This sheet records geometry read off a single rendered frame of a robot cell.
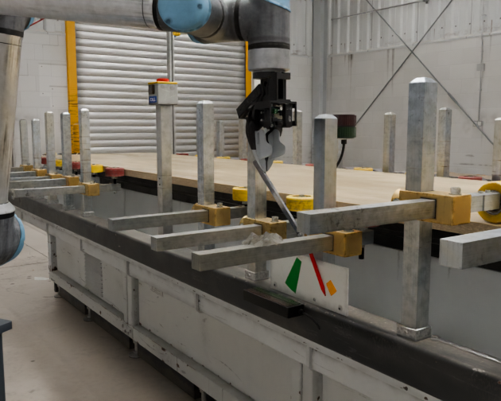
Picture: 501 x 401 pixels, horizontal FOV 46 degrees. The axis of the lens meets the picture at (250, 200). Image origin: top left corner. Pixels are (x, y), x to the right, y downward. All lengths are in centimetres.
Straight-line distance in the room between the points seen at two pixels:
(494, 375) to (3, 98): 124
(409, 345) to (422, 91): 45
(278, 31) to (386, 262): 59
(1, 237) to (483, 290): 116
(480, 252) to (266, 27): 72
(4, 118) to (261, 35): 70
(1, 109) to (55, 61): 767
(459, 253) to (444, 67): 930
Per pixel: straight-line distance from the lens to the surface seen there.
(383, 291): 145
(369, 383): 128
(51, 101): 918
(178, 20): 116
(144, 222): 153
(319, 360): 138
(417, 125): 106
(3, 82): 158
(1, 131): 160
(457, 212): 103
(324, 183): 124
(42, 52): 921
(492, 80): 945
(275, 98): 123
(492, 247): 72
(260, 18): 126
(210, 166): 165
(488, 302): 128
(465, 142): 965
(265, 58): 124
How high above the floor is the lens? 109
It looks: 7 degrees down
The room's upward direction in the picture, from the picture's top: straight up
